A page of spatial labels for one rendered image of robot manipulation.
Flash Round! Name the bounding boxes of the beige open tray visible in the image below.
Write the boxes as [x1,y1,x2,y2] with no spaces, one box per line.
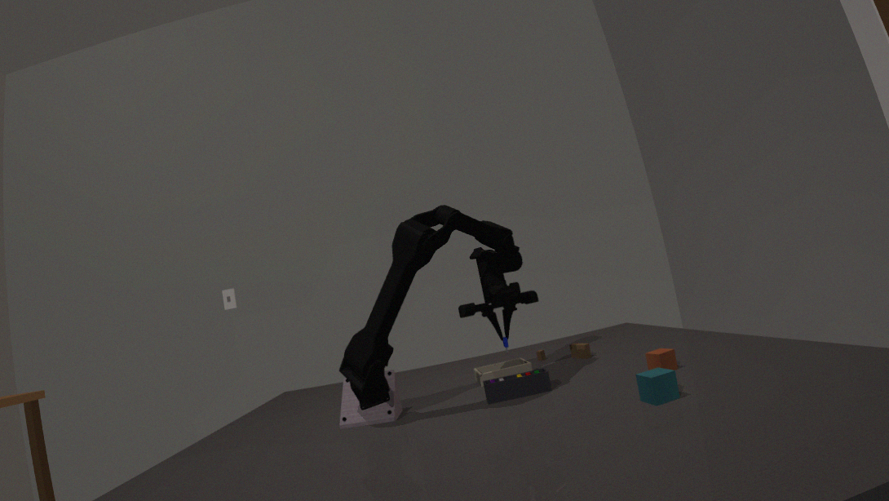
[473,358,533,387]

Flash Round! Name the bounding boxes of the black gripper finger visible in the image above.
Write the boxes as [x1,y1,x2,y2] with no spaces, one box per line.
[502,308,517,339]
[482,312,503,341]

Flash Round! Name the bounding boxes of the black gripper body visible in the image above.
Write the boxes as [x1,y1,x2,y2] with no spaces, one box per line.
[458,273,539,318]

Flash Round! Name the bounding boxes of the teal cube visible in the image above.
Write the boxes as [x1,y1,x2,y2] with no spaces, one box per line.
[636,367,680,406]

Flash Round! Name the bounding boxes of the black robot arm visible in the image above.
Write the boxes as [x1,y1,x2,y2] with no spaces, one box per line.
[339,205,522,410]

